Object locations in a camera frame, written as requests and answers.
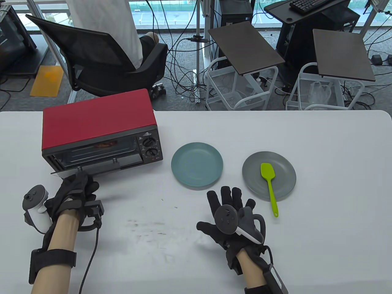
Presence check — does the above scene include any person's right hand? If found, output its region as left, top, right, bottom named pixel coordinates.
left=197, top=186, right=267, bottom=261

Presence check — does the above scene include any person's left hand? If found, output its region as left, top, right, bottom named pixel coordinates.
left=46, top=171, right=100, bottom=221

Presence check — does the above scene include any green dessert spatula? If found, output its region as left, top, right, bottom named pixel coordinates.
left=260, top=163, right=279, bottom=217

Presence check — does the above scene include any red oven with glass door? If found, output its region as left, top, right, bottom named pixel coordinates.
left=42, top=89, right=163, bottom=179

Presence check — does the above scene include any person's left forearm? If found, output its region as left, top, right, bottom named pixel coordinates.
left=31, top=211, right=81, bottom=294

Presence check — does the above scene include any black forearm band module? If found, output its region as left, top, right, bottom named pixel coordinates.
left=29, top=249, right=77, bottom=284
left=244, top=264, right=289, bottom=294

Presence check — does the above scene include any person's right forearm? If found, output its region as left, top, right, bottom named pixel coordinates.
left=236, top=249, right=270, bottom=294

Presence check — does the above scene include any teal round plate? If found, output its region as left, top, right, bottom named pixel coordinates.
left=171, top=142, right=224, bottom=188

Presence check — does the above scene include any grey round plate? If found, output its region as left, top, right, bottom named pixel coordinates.
left=242, top=151, right=296, bottom=202

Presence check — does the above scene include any white power strip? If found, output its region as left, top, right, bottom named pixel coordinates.
left=192, top=69, right=201, bottom=104

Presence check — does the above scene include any yellow floor mat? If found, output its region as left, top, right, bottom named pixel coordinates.
left=30, top=65, right=64, bottom=98

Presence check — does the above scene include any black mesh office chair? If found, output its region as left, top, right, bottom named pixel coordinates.
left=25, top=14, right=169, bottom=99

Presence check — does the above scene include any clear plastic bag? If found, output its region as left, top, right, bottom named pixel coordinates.
left=309, top=81, right=333, bottom=106

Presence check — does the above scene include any black equipment case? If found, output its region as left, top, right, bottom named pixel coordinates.
left=0, top=5, right=49, bottom=77

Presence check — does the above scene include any black computer tower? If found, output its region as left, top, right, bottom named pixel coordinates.
left=214, top=0, right=254, bottom=29

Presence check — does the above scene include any black keyboard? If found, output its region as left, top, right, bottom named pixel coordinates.
left=289, top=0, right=333, bottom=16

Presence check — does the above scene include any black standing desk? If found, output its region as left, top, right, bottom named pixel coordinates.
left=264, top=0, right=360, bottom=86

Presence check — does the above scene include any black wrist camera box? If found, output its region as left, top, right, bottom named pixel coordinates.
left=80, top=200, right=104, bottom=232
left=226, top=247, right=243, bottom=275

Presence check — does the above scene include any tangle of black floor cables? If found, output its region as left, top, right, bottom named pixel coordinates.
left=165, top=0, right=215, bottom=99

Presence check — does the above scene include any white wire cart brown top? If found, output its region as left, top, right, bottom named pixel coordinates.
left=286, top=29, right=376, bottom=111
left=205, top=21, right=286, bottom=111

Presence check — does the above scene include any aluminium frame post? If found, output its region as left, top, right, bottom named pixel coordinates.
left=361, top=0, right=387, bottom=35
left=26, top=0, right=77, bottom=103
left=195, top=0, right=202, bottom=74

